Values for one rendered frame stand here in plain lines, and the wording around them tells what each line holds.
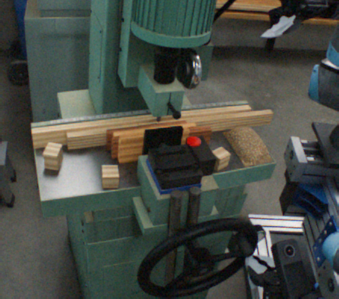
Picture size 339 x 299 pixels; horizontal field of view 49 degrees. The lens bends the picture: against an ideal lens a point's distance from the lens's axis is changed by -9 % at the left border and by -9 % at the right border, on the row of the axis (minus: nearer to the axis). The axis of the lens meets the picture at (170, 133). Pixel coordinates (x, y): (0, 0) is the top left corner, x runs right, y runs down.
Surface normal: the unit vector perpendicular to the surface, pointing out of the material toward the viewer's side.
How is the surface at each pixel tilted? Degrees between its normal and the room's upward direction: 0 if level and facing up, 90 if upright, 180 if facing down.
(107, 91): 90
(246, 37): 90
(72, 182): 0
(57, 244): 0
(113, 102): 90
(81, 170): 0
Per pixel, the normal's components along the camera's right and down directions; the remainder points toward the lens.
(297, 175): -0.02, 0.62
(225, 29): 0.24, 0.62
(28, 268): 0.12, -0.78
